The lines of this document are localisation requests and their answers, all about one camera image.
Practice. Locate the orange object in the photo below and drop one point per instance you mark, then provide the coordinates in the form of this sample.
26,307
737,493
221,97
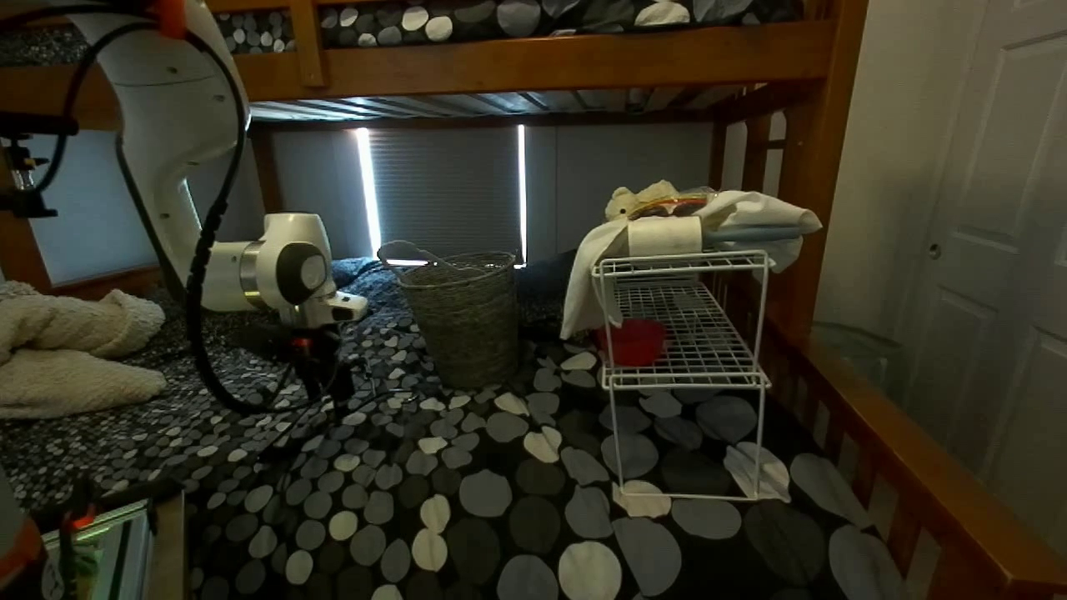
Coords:
15,545

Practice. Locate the red cup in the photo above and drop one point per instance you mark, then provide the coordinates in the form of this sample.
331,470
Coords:
640,344

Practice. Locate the woven wicker basket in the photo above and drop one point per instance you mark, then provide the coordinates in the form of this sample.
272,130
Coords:
461,320

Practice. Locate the white panelled door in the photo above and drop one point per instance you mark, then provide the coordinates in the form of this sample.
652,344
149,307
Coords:
1001,276

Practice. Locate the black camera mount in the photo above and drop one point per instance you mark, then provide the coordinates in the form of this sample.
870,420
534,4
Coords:
21,166

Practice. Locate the grey window blind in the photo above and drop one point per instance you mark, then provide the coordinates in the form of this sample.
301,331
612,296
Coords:
444,188

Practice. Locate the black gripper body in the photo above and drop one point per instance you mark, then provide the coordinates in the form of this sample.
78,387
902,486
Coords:
320,347

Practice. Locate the beige plush toy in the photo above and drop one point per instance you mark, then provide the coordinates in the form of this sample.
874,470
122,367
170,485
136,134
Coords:
640,202

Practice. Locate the wooden bunk bed frame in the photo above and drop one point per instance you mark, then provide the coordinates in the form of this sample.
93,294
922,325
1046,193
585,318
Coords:
690,55

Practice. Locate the white pillow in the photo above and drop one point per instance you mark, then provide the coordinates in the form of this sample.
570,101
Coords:
770,228

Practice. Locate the dark blue pillow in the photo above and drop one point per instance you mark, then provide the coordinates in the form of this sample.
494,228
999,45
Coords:
362,274

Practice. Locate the clear plastic container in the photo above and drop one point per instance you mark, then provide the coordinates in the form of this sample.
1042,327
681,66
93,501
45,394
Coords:
855,355

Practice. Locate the dotted black duvet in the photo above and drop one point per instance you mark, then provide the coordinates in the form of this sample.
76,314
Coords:
502,501

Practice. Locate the dotted mattress cover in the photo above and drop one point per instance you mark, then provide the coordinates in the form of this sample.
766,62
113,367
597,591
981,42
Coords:
502,17

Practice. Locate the white cloth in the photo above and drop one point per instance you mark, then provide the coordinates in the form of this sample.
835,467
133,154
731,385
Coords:
585,276

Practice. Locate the cream fleece blanket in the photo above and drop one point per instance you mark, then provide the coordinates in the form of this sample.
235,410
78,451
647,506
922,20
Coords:
67,355

